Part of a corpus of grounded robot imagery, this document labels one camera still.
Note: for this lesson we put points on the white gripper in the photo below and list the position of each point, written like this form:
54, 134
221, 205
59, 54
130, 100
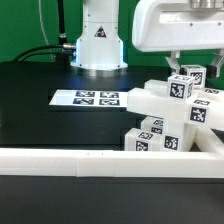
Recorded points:
177, 25

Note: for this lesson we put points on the white tagged nut cube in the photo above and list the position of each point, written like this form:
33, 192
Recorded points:
180, 87
198, 72

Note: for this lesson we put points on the white chair back frame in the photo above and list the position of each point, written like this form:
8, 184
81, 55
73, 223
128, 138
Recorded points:
204, 108

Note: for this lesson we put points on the white chair seat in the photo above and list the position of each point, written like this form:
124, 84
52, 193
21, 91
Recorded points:
178, 136

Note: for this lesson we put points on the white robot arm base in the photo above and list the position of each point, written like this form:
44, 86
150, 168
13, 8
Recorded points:
99, 49

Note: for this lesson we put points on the flat white tag plate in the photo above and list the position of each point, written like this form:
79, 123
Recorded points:
91, 98

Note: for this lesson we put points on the white U-shaped obstacle frame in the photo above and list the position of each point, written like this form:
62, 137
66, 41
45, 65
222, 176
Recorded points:
208, 162

